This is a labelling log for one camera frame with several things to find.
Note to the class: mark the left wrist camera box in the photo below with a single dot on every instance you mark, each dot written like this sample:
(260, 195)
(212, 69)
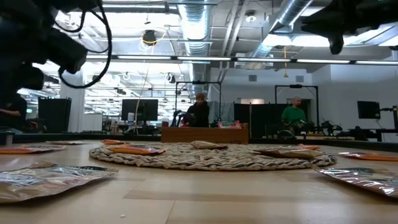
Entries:
(62, 53)

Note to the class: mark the round woven placemat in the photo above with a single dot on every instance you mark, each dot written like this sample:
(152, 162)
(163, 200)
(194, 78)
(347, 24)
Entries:
(202, 158)

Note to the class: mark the orange tea packet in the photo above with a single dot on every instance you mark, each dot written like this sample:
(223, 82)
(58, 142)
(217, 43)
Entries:
(133, 150)
(370, 156)
(309, 147)
(113, 142)
(25, 150)

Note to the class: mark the black background robot arm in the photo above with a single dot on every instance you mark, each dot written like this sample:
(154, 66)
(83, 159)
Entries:
(177, 118)
(331, 127)

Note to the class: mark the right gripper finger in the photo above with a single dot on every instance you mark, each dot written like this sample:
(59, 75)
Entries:
(326, 23)
(336, 43)

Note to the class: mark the black cabinet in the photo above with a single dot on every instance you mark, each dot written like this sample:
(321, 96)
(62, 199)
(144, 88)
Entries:
(54, 115)

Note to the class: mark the black aluminium table frame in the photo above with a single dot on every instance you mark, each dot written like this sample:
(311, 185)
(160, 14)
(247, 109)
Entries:
(93, 137)

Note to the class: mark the person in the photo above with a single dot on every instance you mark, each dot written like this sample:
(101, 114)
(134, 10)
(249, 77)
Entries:
(293, 116)
(199, 115)
(15, 115)

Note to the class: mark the black computer monitor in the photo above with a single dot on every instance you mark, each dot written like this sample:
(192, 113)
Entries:
(140, 109)
(368, 109)

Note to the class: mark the long linear light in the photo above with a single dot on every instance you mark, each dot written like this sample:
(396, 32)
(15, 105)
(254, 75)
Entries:
(202, 58)

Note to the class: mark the black partition screen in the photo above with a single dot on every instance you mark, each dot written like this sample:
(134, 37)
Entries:
(261, 119)

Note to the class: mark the wooden compartment box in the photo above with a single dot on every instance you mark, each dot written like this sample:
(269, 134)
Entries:
(205, 135)

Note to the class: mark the white pillar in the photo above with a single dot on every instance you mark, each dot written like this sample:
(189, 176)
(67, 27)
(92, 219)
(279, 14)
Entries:
(72, 105)

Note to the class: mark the beige tea packet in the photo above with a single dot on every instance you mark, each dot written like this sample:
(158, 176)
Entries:
(205, 144)
(66, 142)
(363, 180)
(289, 153)
(46, 182)

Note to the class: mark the black desk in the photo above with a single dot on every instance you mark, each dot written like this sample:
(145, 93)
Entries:
(385, 130)

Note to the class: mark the black robot station frame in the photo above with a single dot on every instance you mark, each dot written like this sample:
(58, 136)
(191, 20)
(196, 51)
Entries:
(199, 82)
(297, 86)

